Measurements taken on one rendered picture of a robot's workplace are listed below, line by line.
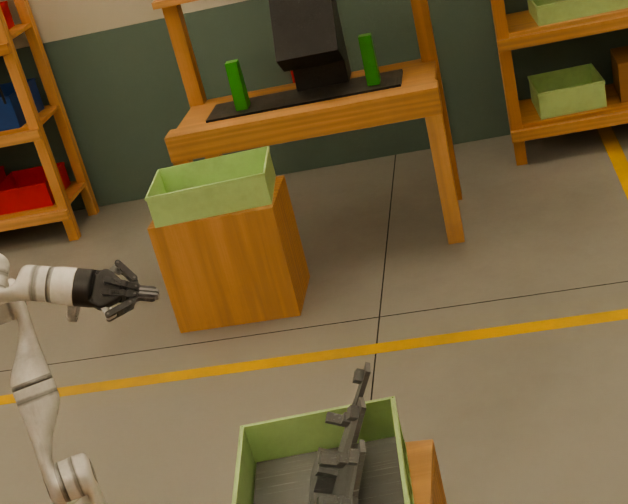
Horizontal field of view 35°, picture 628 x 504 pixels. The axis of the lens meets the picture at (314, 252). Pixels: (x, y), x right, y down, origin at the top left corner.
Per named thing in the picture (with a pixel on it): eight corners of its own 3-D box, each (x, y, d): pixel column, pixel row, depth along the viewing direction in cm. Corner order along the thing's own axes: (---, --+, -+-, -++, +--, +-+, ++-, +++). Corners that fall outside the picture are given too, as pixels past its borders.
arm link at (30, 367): (16, 278, 231) (55, 382, 230) (-25, 292, 228) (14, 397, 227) (16, 273, 222) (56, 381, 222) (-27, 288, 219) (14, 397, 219)
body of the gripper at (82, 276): (65, 297, 190) (115, 302, 190) (74, 258, 194) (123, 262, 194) (71, 314, 197) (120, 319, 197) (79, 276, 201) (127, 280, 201)
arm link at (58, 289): (86, 283, 204) (55, 280, 204) (78, 257, 194) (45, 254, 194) (77, 324, 200) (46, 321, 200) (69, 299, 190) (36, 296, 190)
